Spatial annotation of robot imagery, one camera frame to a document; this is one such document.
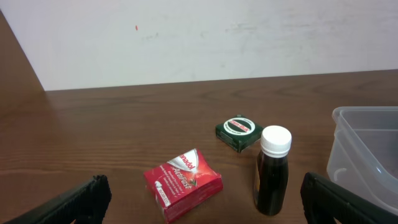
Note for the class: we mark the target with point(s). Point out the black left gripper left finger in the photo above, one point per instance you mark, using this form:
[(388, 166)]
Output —
[(85, 203)]

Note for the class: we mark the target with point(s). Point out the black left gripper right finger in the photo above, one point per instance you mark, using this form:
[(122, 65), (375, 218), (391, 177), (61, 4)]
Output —
[(327, 203)]

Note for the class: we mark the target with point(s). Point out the red Panadol ActiFast box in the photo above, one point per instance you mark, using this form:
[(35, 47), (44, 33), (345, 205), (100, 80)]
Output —
[(182, 183)]

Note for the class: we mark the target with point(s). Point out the clear plastic container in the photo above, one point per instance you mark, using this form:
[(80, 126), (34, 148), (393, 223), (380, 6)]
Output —
[(363, 158)]

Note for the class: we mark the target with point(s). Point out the dark syrup bottle white cap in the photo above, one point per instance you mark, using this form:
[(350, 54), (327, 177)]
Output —
[(271, 171)]

